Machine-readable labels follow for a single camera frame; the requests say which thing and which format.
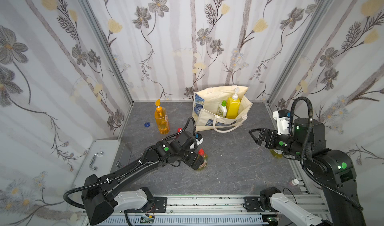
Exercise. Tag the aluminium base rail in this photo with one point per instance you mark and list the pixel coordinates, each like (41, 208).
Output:
(225, 210)

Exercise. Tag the grey metal box with handle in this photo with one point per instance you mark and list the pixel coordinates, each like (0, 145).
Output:
(104, 157)

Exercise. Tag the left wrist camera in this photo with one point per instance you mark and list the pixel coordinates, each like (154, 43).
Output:
(197, 141)

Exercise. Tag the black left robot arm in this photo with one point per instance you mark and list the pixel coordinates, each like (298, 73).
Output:
(103, 196)

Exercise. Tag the orange dish soap bottle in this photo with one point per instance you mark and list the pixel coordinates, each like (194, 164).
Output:
(161, 118)

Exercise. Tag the white green-capped soap bottle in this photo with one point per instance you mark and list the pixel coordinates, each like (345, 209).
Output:
(222, 109)

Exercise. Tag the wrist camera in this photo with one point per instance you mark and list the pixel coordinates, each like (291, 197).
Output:
(197, 141)
(282, 118)

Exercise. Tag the green red-capped dish soap bottle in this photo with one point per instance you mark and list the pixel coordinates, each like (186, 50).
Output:
(204, 156)

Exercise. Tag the cream canvas starry-night shopping bag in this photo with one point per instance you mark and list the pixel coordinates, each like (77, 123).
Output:
(206, 106)

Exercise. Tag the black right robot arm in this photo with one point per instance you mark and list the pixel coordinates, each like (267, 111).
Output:
(332, 170)

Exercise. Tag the yellow-green red-capped bottle at wall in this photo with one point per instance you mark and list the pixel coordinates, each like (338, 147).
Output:
(277, 154)

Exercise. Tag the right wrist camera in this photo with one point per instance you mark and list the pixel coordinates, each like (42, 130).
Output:
(282, 118)

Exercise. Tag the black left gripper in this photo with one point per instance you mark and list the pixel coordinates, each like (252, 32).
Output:
(195, 161)

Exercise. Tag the yellow pump dish soap bottle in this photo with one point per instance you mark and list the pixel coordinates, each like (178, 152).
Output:
(233, 105)

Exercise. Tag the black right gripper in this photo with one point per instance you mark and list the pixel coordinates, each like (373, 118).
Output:
(268, 140)

